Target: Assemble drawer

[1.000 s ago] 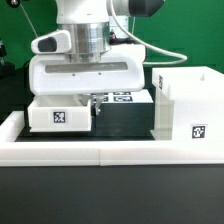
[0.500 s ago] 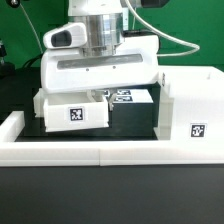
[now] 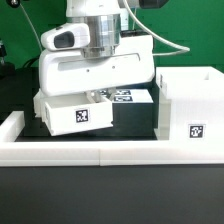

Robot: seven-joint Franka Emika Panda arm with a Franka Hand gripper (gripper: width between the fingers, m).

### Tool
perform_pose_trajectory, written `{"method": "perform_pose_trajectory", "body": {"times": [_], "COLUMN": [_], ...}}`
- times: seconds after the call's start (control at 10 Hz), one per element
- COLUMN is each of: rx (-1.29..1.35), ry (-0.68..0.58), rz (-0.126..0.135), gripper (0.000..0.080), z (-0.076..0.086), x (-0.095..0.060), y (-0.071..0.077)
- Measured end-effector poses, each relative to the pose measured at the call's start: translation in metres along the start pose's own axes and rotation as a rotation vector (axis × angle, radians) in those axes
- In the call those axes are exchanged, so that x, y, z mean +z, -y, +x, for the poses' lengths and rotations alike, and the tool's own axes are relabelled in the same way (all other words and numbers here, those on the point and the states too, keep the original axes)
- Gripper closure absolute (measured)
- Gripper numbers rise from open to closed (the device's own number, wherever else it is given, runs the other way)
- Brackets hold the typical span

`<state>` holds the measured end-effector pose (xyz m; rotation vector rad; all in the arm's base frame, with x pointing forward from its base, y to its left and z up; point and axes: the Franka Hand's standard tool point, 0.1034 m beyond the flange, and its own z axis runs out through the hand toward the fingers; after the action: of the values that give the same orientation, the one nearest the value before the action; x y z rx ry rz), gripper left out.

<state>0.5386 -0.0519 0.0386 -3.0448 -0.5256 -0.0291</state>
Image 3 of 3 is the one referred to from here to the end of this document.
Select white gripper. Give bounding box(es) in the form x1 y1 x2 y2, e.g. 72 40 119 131
38 31 156 98

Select white front drawer tray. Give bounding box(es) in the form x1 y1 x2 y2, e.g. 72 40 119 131
42 93 113 136

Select white drawer tray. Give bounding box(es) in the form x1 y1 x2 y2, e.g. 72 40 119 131
42 93 113 136
33 90 46 122

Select white drawer cabinet box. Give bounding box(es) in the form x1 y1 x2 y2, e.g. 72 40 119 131
155 66 224 141

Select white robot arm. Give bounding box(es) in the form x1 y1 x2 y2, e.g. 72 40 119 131
39 0 155 96

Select white rear drawer tray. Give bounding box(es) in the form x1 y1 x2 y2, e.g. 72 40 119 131
33 90 46 122

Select fiducial marker sheet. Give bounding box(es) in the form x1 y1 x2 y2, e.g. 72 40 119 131
112 89 153 103

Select white foam border frame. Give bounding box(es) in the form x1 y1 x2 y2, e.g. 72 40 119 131
0 111 224 167

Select white thin cable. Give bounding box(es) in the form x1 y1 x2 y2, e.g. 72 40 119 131
121 0 191 57

